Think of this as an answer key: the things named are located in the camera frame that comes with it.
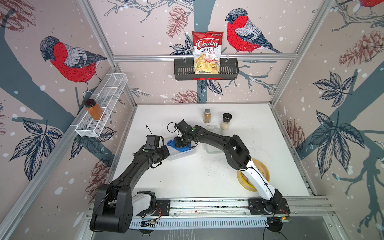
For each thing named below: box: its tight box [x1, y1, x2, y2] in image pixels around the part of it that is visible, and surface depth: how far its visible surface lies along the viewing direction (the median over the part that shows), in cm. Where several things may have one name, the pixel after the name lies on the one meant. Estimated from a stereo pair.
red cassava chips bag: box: [192, 31, 224, 75], surface depth 87 cm
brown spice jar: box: [203, 108, 212, 124], surface depth 106 cm
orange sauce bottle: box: [84, 98, 104, 120], surface depth 69 cm
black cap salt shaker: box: [220, 112, 233, 131], surface depth 100 cm
